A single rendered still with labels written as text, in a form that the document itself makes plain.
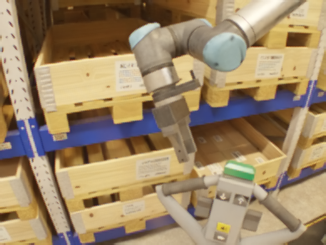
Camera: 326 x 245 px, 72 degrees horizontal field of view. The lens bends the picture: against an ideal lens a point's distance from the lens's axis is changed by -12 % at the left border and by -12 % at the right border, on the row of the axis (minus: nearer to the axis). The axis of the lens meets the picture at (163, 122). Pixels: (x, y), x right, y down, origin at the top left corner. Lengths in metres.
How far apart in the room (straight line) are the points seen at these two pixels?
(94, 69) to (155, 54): 0.55
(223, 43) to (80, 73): 0.74
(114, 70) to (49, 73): 0.29
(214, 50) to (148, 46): 0.17
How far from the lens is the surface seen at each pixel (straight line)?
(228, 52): 0.56
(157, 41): 0.64
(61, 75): 1.14
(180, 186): 0.71
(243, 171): 0.65
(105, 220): 1.71
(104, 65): 1.14
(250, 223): 0.72
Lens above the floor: 1.83
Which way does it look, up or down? 31 degrees down
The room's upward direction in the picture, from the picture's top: 1 degrees clockwise
